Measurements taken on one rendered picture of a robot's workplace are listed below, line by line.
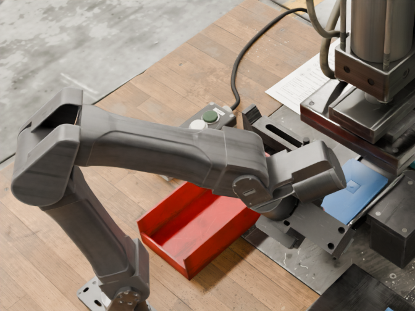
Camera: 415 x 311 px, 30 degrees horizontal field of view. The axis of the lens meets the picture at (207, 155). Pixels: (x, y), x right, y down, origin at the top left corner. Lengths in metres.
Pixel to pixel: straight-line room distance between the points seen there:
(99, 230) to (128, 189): 0.39
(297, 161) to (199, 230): 0.38
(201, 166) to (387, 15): 0.29
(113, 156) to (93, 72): 2.20
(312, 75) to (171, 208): 0.43
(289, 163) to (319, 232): 0.11
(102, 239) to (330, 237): 0.30
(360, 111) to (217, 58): 0.60
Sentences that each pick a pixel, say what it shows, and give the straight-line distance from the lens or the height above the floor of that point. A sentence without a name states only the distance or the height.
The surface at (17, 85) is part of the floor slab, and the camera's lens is 3.17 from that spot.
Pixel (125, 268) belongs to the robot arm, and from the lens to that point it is 1.09.
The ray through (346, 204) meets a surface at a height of 0.99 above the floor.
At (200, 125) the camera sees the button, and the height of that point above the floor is 0.94.
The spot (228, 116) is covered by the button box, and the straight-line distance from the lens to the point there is 1.47.
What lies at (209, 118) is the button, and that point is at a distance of 1.46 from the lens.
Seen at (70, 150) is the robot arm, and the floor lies 1.33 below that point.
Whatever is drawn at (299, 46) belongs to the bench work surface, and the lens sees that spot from 1.65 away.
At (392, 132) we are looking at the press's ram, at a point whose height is 1.16.
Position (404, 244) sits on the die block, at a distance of 1.22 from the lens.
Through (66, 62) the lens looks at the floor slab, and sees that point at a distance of 3.20.
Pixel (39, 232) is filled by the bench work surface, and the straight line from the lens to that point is 1.40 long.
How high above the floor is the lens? 1.95
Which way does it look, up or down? 47 degrees down
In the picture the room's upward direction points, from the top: 10 degrees counter-clockwise
